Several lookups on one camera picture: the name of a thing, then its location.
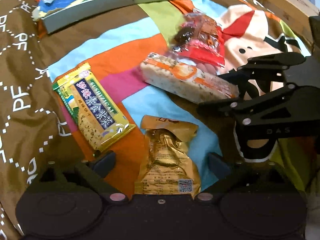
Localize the colourful cartoon blanket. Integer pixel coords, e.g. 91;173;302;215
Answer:
39;0;310;196

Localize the gold foil snack packet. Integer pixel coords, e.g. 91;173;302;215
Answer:
135;115;201;197

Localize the pink sausage pack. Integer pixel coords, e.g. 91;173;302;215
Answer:
196;63;217;75

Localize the orange rice cracker bar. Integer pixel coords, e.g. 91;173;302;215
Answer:
140;53;239;104

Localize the red dried tofu packet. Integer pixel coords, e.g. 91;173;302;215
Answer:
170;9;225;68

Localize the yellow green biscuit packet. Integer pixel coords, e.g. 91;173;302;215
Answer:
53;63;135;152

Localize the brown PF pillow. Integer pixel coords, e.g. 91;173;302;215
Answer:
1;0;83;239

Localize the wooden bed frame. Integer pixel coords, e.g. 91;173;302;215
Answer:
257;0;319;46

